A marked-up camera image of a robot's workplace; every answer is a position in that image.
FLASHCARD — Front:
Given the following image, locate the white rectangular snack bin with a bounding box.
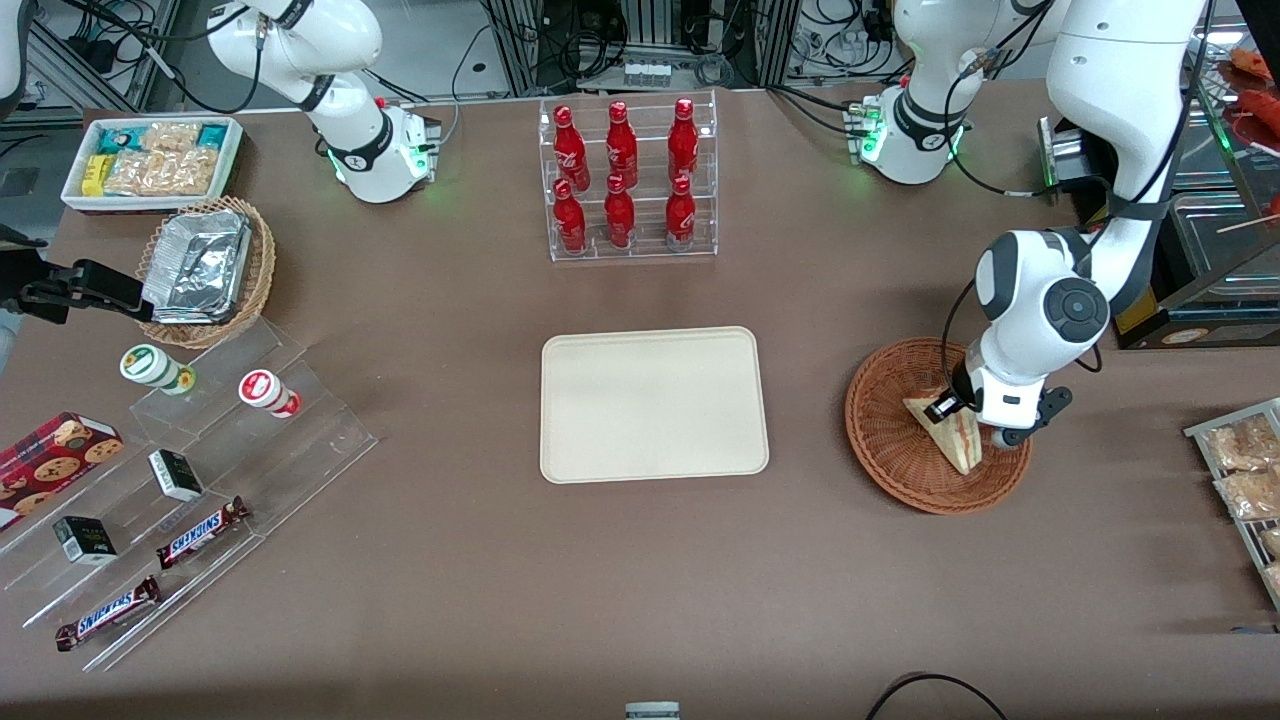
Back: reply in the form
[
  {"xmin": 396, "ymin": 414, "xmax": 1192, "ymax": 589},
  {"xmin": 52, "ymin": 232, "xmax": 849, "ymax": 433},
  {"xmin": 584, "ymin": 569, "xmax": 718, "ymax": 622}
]
[{"xmin": 61, "ymin": 115, "xmax": 245, "ymax": 216}]

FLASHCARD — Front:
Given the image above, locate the black floor cable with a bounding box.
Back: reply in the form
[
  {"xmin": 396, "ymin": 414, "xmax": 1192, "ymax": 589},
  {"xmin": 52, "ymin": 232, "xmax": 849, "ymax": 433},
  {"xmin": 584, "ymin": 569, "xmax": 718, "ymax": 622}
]
[{"xmin": 865, "ymin": 672, "xmax": 1011, "ymax": 720}]

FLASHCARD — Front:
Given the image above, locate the red lid yogurt cup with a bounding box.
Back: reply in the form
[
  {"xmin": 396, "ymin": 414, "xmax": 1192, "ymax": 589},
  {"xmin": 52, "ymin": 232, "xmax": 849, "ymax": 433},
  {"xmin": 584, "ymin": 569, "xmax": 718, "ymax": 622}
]
[{"xmin": 238, "ymin": 369, "xmax": 302, "ymax": 419}]

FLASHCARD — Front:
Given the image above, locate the green lid sunflower cup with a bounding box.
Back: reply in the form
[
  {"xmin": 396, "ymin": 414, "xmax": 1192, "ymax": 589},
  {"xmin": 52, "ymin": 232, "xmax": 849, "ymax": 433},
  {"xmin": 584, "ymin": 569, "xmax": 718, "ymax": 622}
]
[{"xmin": 119, "ymin": 344, "xmax": 197, "ymax": 396}]

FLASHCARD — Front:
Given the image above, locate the light wicker basket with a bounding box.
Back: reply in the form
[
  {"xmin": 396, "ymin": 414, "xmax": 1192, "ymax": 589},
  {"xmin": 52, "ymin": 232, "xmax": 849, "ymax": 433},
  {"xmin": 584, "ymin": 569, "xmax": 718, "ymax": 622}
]
[{"xmin": 135, "ymin": 196, "xmax": 277, "ymax": 350}]

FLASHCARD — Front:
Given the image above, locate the tray of packaged snacks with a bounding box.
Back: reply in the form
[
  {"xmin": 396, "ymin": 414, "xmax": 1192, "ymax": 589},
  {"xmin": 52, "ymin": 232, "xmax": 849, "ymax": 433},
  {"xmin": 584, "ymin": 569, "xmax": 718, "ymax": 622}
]
[{"xmin": 1184, "ymin": 397, "xmax": 1280, "ymax": 611}]

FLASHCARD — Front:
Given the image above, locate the triangular sandwich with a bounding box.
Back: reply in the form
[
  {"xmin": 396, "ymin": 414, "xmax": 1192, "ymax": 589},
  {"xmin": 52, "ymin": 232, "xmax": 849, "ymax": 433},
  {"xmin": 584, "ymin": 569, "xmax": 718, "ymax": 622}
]
[{"xmin": 903, "ymin": 393, "xmax": 986, "ymax": 477}]

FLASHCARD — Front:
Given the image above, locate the clear cracker bag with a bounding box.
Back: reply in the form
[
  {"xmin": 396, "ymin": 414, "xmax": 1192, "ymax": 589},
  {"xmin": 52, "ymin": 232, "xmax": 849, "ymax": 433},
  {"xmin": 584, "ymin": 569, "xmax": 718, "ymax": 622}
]
[
  {"xmin": 140, "ymin": 122, "xmax": 201, "ymax": 153},
  {"xmin": 105, "ymin": 150, "xmax": 186, "ymax": 196},
  {"xmin": 178, "ymin": 146, "xmax": 223, "ymax": 196}
]

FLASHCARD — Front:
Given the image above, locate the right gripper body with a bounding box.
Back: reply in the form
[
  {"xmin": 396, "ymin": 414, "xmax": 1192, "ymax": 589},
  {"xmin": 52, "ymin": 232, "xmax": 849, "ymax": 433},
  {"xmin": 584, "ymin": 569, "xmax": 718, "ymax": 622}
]
[{"xmin": 0, "ymin": 226, "xmax": 73, "ymax": 319}]

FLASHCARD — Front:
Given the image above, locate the red tartan cookie box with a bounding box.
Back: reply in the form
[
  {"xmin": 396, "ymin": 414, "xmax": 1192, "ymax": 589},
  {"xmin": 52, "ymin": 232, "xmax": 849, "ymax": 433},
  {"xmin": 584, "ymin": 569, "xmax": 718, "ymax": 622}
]
[{"xmin": 0, "ymin": 411, "xmax": 125, "ymax": 531}]

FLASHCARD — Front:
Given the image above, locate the clear acrylic stepped shelf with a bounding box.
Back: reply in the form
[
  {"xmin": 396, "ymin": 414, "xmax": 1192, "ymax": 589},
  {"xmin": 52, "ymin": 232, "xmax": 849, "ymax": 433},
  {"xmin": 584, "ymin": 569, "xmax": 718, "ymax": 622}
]
[{"xmin": 0, "ymin": 318, "xmax": 379, "ymax": 673}]

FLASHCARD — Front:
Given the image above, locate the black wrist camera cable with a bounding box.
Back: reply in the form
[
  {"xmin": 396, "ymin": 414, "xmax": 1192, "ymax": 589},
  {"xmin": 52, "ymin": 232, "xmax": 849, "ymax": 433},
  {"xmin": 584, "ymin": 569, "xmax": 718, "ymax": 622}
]
[{"xmin": 940, "ymin": 278, "xmax": 981, "ymax": 401}]

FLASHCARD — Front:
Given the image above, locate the silver foil wrapped package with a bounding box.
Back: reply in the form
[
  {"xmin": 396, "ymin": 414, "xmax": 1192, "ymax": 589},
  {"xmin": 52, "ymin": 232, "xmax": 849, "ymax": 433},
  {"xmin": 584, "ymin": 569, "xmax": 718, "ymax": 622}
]
[{"xmin": 141, "ymin": 208, "xmax": 252, "ymax": 325}]

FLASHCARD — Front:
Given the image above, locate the cream plastic serving tray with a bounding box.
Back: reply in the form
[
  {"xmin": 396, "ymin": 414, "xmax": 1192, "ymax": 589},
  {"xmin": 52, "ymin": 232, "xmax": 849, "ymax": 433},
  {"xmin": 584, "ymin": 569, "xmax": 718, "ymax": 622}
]
[{"xmin": 540, "ymin": 326, "xmax": 770, "ymax": 485}]

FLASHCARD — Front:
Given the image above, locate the small black carton box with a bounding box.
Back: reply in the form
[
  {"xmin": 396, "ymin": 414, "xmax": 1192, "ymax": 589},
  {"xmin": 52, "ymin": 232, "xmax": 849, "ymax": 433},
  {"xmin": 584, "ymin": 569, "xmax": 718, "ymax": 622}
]
[
  {"xmin": 148, "ymin": 449, "xmax": 204, "ymax": 502},
  {"xmin": 53, "ymin": 516, "xmax": 118, "ymax": 566}
]

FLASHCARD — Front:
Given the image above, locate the Snickers chocolate bar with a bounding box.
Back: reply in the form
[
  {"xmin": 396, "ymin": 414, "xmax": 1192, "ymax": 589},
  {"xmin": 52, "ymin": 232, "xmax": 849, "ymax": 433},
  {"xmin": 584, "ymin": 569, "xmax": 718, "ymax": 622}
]
[
  {"xmin": 55, "ymin": 576, "xmax": 162, "ymax": 653},
  {"xmin": 156, "ymin": 496, "xmax": 251, "ymax": 571}
]

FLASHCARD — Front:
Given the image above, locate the black metal control box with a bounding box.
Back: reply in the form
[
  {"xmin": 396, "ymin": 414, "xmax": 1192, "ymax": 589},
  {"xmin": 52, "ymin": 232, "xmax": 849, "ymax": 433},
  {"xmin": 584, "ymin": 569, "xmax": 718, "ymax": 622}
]
[{"xmin": 1036, "ymin": 116, "xmax": 1119, "ymax": 199}]

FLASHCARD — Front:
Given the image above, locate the metal equipment rack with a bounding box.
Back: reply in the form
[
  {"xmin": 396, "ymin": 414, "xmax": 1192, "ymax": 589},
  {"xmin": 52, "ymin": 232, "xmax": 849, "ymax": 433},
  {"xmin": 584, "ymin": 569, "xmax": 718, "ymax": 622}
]
[{"xmin": 480, "ymin": 0, "xmax": 801, "ymax": 93}]

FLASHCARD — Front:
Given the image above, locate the clear acrylic bottle rack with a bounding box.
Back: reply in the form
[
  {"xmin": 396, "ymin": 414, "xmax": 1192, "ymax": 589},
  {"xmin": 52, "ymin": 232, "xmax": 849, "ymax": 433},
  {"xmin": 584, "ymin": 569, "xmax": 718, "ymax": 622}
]
[{"xmin": 538, "ymin": 90, "xmax": 719, "ymax": 263}]

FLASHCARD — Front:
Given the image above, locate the red cola bottle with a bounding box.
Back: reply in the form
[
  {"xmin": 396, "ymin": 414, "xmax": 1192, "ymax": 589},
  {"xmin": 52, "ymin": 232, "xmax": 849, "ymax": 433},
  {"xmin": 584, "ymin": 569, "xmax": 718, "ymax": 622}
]
[
  {"xmin": 603, "ymin": 173, "xmax": 637, "ymax": 251},
  {"xmin": 553, "ymin": 104, "xmax": 592, "ymax": 193},
  {"xmin": 667, "ymin": 97, "xmax": 700, "ymax": 186},
  {"xmin": 553, "ymin": 178, "xmax": 588, "ymax": 255},
  {"xmin": 665, "ymin": 175, "xmax": 697, "ymax": 251},
  {"xmin": 605, "ymin": 100, "xmax": 639, "ymax": 191}
]

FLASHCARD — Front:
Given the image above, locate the brown wicker basket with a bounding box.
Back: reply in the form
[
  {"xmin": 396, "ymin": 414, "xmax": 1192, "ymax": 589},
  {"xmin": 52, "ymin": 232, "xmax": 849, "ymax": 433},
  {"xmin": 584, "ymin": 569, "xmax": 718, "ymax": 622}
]
[{"xmin": 845, "ymin": 338, "xmax": 1033, "ymax": 516}]

